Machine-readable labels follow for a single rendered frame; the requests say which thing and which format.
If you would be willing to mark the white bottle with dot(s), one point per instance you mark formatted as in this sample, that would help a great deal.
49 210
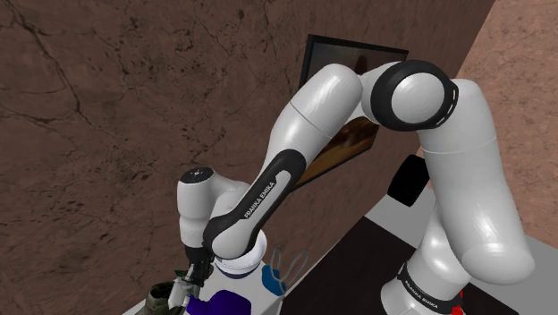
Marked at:
176 295

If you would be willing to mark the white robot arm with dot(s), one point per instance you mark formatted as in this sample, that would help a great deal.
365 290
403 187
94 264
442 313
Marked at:
462 183

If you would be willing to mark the framed wall picture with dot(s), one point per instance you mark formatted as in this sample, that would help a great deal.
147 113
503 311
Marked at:
348 142

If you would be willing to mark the white bowl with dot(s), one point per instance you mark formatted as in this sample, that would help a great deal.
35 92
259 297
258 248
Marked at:
244 263

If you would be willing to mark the olive green container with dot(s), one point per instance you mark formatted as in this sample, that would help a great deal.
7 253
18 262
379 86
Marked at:
158 300

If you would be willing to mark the black block-shaped object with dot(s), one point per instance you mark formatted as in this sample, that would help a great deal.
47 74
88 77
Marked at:
409 182

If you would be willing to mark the purple object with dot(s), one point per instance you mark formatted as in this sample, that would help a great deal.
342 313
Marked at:
224 304

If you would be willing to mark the dark robot stand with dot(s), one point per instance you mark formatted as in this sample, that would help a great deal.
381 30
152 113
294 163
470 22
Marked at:
348 275

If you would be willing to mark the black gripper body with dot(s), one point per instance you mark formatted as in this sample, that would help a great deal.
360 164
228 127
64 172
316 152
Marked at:
197 261

